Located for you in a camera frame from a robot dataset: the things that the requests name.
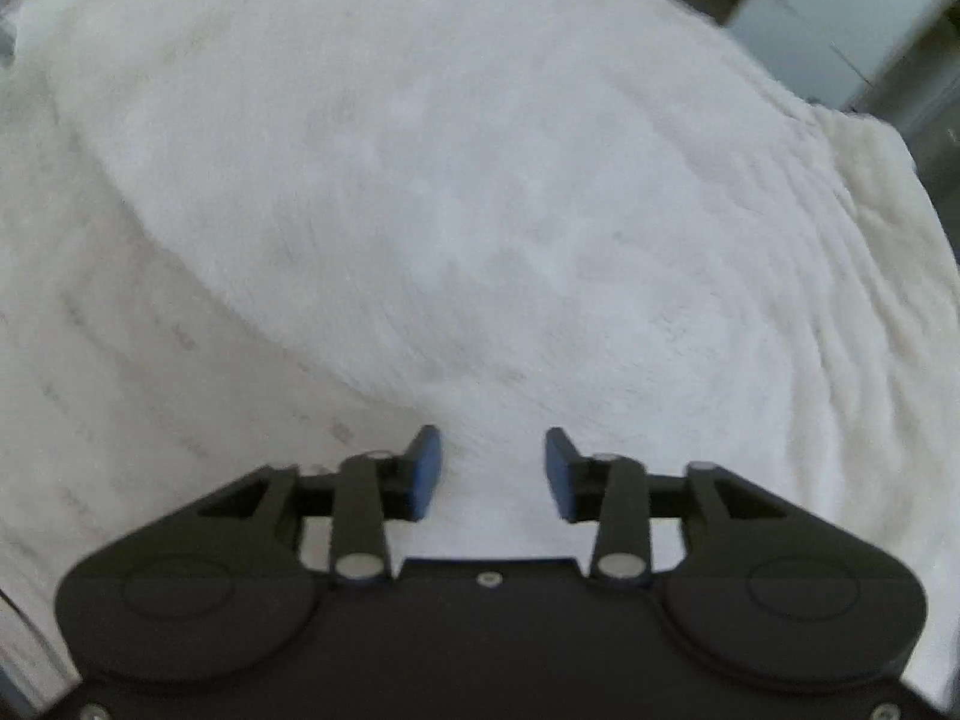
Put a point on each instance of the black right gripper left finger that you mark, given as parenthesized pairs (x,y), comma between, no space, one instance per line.
(416,474)

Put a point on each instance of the white fluffy fleece garment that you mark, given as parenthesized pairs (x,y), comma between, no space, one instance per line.
(444,200)

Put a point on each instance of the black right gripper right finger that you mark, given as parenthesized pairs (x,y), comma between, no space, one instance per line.
(573,479)

